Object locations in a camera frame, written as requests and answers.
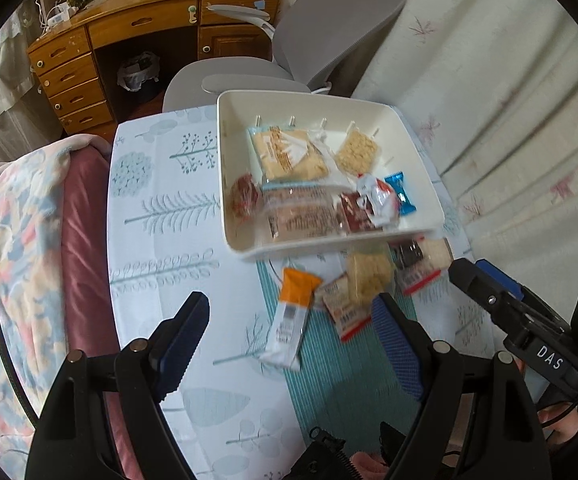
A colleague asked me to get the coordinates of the leaf print curtain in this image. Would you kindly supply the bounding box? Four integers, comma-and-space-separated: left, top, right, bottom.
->
349, 0, 578, 361

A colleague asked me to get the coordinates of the blue candy packet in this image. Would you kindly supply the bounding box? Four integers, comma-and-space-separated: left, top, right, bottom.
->
385, 171, 417, 217

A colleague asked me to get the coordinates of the white plastic storage tray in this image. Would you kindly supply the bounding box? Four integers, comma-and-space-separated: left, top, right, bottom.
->
216, 89, 445, 261

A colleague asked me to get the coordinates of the trash bin with bag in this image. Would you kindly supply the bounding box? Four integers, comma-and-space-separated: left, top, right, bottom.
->
117, 51, 162, 93

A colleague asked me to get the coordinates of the white power strip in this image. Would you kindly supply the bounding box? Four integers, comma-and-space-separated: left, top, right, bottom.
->
44, 2, 80, 26

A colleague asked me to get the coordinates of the grey office chair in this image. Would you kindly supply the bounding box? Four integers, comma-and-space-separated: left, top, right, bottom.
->
161, 0, 410, 113

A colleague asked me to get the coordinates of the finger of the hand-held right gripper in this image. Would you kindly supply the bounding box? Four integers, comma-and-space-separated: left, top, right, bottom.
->
448, 258, 561, 342
474, 258, 571, 332

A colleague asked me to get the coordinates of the puffed rice snack packet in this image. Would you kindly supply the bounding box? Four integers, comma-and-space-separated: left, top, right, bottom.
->
334, 127, 382, 176
346, 250, 395, 306

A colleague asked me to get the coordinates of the beige snack packet red label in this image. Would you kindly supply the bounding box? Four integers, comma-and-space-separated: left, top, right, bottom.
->
323, 272, 372, 343

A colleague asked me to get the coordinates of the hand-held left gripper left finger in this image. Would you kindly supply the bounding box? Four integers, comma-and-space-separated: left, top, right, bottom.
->
24, 291, 211, 480

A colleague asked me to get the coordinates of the white bag with red print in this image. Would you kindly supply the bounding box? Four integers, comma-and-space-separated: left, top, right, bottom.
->
356, 172, 401, 228

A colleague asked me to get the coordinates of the clear bread packet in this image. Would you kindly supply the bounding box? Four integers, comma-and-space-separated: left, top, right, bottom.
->
260, 185, 342, 241

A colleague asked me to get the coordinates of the person's right hand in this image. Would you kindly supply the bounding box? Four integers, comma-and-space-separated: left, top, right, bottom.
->
536, 405, 578, 443

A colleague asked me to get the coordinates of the red dried fruit packet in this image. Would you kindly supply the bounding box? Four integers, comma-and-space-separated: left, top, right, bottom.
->
230, 174, 265, 221

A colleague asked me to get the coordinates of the floral blanket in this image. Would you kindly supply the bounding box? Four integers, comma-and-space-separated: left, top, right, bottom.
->
0, 132, 114, 480

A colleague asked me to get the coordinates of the orange and white snack bar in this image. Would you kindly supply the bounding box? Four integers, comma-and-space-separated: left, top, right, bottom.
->
259, 267, 322, 372

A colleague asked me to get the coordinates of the yellow print cracker packet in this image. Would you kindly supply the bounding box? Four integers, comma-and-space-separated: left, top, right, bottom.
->
248, 124, 331, 183

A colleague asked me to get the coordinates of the brown nut snack packet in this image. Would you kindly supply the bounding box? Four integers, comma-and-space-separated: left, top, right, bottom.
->
339, 192, 377, 233

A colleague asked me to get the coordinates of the wooden desk with drawers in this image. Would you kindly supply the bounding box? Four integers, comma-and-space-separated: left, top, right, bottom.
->
26, 0, 285, 136

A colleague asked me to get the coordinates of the dark cake packet red label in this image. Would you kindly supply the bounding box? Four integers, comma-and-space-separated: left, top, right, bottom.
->
389, 240, 442, 297

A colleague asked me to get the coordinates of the pink bed sheet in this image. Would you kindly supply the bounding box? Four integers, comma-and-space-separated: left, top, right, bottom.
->
61, 147, 140, 480

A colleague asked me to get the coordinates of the tree print tablecloth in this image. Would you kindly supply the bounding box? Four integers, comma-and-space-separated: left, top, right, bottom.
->
106, 105, 475, 480

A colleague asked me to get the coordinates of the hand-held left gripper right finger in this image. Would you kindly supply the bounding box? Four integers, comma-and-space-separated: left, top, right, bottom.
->
371, 291, 557, 480

